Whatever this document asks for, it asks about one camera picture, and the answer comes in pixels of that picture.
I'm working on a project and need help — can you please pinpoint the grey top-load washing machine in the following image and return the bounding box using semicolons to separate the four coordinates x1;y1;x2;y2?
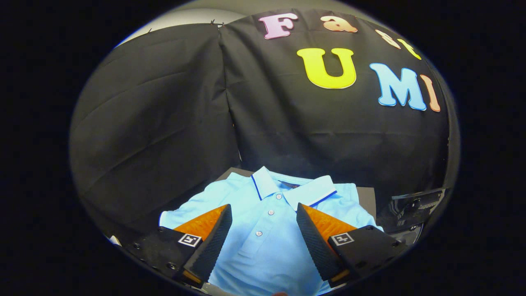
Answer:
386;222;424;247

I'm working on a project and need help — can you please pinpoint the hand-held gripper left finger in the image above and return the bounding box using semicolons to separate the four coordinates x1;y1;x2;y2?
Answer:
125;204;233;287

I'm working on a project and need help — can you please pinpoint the black backdrop cloth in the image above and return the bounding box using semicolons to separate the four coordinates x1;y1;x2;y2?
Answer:
69;8;461;243

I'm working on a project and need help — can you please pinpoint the grey side table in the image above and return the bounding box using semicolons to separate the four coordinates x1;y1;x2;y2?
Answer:
214;166;377;220

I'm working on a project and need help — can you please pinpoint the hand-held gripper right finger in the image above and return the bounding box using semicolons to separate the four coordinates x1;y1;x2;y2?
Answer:
296;203;409;288

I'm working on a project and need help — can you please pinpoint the light blue polo shirt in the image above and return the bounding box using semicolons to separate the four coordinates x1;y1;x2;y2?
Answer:
159;166;385;296

